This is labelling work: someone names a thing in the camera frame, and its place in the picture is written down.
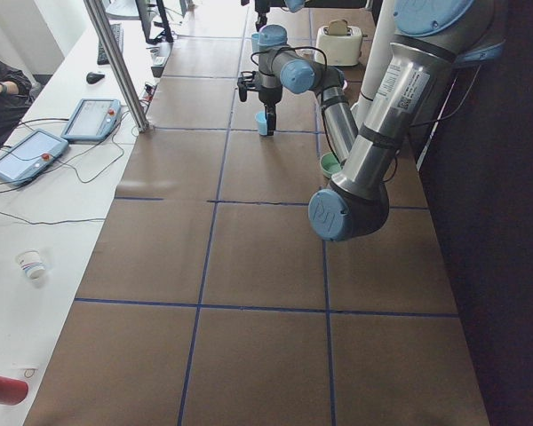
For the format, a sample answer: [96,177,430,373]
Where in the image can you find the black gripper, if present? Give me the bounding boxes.
[259,86,282,136]

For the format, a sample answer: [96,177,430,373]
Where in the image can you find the light blue cup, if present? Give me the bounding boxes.
[251,32,259,52]
[255,111,268,136]

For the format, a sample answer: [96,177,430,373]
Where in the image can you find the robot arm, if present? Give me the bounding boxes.
[238,1,508,241]

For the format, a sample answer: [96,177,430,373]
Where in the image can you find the green bowl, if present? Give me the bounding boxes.
[319,152,342,179]

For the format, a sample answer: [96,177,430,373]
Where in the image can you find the cream toaster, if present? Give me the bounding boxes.
[314,26,363,67]

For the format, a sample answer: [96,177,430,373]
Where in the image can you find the toast slice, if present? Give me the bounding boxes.
[327,20,348,36]

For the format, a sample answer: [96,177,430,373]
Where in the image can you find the black keyboard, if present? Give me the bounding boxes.
[96,22,124,66]

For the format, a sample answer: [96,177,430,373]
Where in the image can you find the far teach pendant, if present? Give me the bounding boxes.
[61,99,122,144]

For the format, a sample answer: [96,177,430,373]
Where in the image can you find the teach pendant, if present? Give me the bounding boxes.
[61,99,122,144]
[0,130,68,186]

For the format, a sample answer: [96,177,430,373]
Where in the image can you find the black computer mouse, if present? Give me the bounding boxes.
[85,72,105,84]

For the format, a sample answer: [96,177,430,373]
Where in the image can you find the near teach pendant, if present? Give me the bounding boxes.
[0,130,68,186]

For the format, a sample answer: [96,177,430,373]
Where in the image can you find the person in black jacket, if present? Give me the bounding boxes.
[0,60,33,148]

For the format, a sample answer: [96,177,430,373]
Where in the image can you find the paper cup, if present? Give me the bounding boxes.
[15,250,45,280]

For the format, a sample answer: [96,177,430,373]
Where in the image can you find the red cylinder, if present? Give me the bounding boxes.
[0,375,28,406]

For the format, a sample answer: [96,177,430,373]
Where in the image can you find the white mount pole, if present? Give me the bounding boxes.
[352,0,396,126]

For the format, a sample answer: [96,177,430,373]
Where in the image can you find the aluminium frame post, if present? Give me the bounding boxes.
[84,0,150,133]

